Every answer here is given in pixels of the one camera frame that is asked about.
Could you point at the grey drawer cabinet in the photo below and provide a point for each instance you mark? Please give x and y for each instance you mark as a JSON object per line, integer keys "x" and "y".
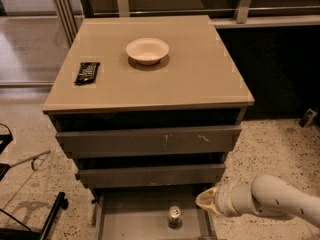
{"x": 197, "y": 84}

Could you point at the black snack packet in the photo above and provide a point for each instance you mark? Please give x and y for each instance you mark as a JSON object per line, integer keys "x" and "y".
{"x": 87, "y": 73}

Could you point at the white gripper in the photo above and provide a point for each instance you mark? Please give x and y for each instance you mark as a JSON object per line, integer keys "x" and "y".
{"x": 222, "y": 199}

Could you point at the black chair base leg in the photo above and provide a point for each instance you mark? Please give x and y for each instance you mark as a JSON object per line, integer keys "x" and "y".
{"x": 60, "y": 204}

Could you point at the silver green soda can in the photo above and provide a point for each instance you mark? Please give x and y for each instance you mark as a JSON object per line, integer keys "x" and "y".
{"x": 174, "y": 217}

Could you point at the top grey drawer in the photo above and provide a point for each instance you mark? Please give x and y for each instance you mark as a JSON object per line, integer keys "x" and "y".
{"x": 148, "y": 142}

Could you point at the bottom grey drawer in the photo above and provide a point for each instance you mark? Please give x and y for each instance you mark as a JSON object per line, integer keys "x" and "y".
{"x": 141, "y": 214}

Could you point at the middle grey drawer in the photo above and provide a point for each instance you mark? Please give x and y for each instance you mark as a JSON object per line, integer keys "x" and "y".
{"x": 151, "y": 176}

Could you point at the metal rod on floor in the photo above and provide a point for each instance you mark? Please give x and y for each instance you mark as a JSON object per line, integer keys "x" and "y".
{"x": 32, "y": 158}

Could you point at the metal railing frame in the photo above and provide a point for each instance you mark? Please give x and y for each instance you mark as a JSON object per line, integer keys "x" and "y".
{"x": 225, "y": 13}

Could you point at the grey drawer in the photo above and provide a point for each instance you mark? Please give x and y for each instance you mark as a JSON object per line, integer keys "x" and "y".
{"x": 151, "y": 176}
{"x": 141, "y": 214}
{"x": 148, "y": 142}

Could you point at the white paper bowl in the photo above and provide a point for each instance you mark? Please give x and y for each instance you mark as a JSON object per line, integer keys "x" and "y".
{"x": 147, "y": 51}

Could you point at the small grey floor bracket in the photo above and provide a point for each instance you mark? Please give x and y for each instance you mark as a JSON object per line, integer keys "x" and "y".
{"x": 308, "y": 117}

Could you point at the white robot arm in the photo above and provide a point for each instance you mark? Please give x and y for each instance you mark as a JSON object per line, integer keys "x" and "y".
{"x": 266, "y": 196}

